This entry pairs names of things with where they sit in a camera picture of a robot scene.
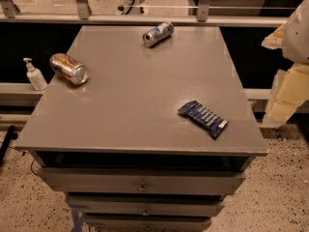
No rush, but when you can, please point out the blue rxbar wrapper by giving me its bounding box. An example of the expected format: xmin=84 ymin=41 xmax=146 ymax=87
xmin=178 ymin=101 xmax=229 ymax=139

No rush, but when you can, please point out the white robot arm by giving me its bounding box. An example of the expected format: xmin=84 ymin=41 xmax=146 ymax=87
xmin=262 ymin=0 xmax=309 ymax=64

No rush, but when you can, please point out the grey drawer cabinet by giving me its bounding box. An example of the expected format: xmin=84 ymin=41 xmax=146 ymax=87
xmin=14 ymin=25 xmax=269 ymax=232

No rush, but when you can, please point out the silver blue soda can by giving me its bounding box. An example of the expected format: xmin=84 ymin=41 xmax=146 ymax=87
xmin=143 ymin=21 xmax=174 ymax=47

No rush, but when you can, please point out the copper gold can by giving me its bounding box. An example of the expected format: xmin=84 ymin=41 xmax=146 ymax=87
xmin=49 ymin=53 xmax=89 ymax=85

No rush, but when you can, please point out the middle grey drawer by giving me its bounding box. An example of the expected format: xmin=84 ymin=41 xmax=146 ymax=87
xmin=66 ymin=195 xmax=224 ymax=217

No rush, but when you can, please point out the grey drawer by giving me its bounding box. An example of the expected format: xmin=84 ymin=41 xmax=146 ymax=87
xmin=82 ymin=215 xmax=211 ymax=231
xmin=38 ymin=168 xmax=245 ymax=195
xmin=66 ymin=195 xmax=224 ymax=217

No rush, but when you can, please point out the bottom grey drawer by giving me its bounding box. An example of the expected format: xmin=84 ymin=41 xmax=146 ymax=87
xmin=82 ymin=215 xmax=211 ymax=231

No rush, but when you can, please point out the top grey drawer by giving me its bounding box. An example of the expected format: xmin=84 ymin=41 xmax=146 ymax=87
xmin=38 ymin=168 xmax=245 ymax=195

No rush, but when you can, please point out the white pump dispenser bottle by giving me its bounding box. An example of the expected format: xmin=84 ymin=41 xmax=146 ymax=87
xmin=23 ymin=58 xmax=47 ymax=91

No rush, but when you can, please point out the black object at left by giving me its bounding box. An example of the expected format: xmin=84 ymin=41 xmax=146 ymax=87
xmin=0 ymin=125 xmax=18 ymax=165

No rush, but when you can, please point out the metal railing frame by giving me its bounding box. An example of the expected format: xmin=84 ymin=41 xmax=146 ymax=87
xmin=0 ymin=0 xmax=309 ymax=28

